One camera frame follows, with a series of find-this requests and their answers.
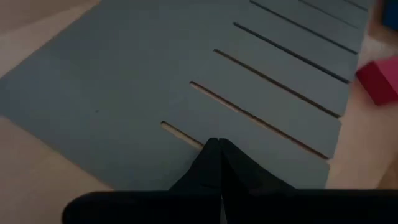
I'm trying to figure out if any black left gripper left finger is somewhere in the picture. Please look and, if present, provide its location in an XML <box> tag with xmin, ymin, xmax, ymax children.
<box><xmin>169</xmin><ymin>138</ymin><xmax>222</xmax><ymax>193</ymax></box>

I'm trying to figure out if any red rectangular block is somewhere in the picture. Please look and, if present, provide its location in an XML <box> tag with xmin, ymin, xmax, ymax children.
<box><xmin>355</xmin><ymin>55</ymin><xmax>398</xmax><ymax>106</ymax></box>

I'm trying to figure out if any short grey slotted divider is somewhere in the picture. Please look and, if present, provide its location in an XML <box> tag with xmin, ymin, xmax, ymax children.
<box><xmin>0</xmin><ymin>0</ymin><xmax>371</xmax><ymax>191</ymax></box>

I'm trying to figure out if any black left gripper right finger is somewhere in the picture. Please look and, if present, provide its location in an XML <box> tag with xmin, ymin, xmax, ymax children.
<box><xmin>220</xmin><ymin>139</ymin><xmax>297</xmax><ymax>193</ymax></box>

